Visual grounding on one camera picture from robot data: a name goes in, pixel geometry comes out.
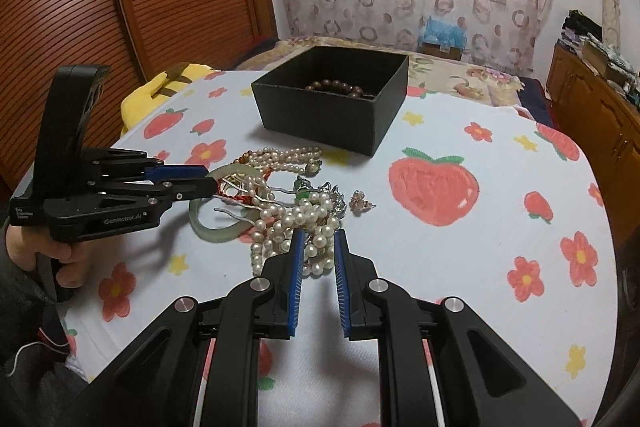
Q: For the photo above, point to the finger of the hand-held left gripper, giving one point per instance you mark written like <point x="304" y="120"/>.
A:
<point x="195" y="188"/>
<point x="180" y="172"/>

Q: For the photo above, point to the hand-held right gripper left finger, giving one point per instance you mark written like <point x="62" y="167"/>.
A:
<point x="295" y="287"/>

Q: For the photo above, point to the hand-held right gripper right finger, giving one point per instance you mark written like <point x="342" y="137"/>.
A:
<point x="342" y="292"/>

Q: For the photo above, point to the pale green jade bangle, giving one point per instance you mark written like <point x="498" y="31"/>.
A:
<point x="200" y="222"/>

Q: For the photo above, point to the small silver brooch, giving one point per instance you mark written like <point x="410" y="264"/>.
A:
<point x="361" y="202"/>

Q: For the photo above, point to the silver hairpin with green bead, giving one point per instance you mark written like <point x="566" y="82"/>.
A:
<point x="301" y="192"/>

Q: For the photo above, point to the black jewelry box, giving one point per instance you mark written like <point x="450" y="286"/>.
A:
<point x="320" y="117"/>

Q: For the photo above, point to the person's left hand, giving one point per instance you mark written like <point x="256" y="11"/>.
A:
<point x="70" y="267"/>

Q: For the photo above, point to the yellow plush toy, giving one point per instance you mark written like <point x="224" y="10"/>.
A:
<point x="145" y="99"/>

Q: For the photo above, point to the strawberry print white cloth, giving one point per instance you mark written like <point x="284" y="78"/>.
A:
<point x="450" y="282"/>

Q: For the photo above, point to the floral bedspread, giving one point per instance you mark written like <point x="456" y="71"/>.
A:
<point x="450" y="77"/>

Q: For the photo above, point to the small cardboard box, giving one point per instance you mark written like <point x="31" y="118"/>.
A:
<point x="442" y="51"/>

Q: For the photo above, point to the dark blue bed sheet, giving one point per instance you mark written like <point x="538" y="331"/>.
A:
<point x="537" y="102"/>

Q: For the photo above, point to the blue tissue paper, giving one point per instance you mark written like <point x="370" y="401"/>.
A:
<point x="442" y="29"/>

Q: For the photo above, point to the wooden cabinet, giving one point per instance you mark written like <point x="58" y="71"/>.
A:
<point x="590" y="117"/>

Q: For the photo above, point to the stack of folded clothes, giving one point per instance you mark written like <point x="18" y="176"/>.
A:
<point x="577" y="29"/>

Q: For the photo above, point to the flat box with patterned cloth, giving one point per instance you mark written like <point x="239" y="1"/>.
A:
<point x="607" y="57"/>

